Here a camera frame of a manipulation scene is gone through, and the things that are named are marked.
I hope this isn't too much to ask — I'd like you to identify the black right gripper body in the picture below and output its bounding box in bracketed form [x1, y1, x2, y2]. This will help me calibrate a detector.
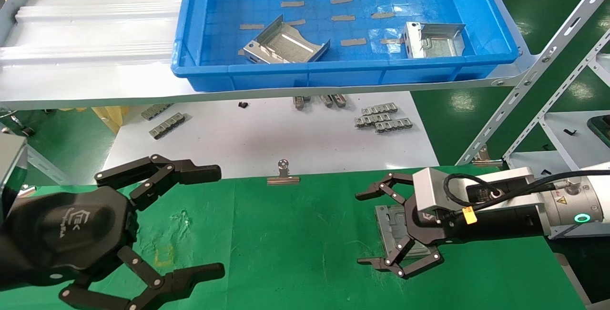
[404, 203, 549, 247]

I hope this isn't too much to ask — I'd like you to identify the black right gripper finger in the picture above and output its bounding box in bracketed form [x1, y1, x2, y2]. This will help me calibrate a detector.
[355, 173, 416, 206]
[357, 236, 445, 280]

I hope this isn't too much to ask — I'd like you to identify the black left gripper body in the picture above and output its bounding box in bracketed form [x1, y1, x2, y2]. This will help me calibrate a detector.
[0, 187, 139, 287]

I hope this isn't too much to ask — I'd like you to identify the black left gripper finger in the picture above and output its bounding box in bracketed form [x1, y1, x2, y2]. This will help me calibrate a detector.
[94, 154, 222, 211]
[59, 246, 225, 310]

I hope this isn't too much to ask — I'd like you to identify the large sheet-metal bracket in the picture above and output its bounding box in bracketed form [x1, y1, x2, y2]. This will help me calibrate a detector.
[374, 204, 432, 260]

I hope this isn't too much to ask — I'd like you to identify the yellow tape square mark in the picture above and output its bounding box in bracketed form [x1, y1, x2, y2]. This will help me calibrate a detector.
[155, 246, 175, 268]

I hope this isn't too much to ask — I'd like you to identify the silver binder clip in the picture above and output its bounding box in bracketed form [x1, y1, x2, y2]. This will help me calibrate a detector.
[472, 144, 504, 168]
[267, 159, 301, 186]

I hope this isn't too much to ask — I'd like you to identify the green table mat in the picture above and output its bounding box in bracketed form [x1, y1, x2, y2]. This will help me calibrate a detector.
[0, 165, 588, 310]

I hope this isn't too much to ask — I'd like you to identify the white metal side shelf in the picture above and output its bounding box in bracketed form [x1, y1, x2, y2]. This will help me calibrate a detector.
[504, 53, 610, 240]

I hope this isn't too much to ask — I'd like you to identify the clear plastic film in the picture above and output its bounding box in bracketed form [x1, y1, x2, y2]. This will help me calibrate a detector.
[367, 27, 406, 54]

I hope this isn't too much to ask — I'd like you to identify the dark tray edge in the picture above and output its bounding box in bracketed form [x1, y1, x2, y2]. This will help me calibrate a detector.
[587, 115, 610, 148]

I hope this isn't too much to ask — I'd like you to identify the perforated grey angle bar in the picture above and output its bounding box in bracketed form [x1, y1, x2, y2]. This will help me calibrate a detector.
[504, 29, 610, 158]
[457, 0, 610, 166]

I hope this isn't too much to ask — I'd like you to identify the grey metal shelf tray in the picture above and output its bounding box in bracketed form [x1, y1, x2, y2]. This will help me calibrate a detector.
[0, 0, 539, 110]

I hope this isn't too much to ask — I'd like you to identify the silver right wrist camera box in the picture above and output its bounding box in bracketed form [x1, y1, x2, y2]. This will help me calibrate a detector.
[412, 167, 544, 216]

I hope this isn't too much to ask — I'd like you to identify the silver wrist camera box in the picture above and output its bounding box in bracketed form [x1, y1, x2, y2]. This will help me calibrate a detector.
[0, 134, 28, 220]
[412, 167, 544, 216]

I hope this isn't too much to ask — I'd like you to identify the grey metal frame bar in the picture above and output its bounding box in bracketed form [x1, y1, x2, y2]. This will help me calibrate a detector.
[26, 146, 72, 186]

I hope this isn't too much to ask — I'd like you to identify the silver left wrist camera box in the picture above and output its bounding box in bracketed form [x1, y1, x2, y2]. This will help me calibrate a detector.
[0, 134, 28, 220]

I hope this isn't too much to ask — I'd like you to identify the black camera cable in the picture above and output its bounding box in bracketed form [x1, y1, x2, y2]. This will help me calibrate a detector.
[443, 170, 610, 220]

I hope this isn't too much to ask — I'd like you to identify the small folded sheet-metal bracket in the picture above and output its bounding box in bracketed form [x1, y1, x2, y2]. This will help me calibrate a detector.
[404, 22, 466, 59]

